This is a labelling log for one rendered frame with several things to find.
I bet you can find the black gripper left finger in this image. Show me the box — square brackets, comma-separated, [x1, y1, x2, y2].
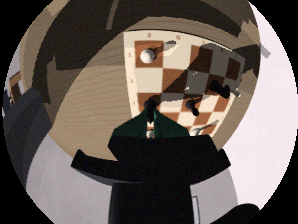
[111, 108, 148, 138]

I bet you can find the brown and cream chessboard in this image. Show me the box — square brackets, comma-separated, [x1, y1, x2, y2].
[124, 30, 245, 137]

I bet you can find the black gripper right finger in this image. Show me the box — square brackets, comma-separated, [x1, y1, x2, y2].
[153, 108, 190, 138]

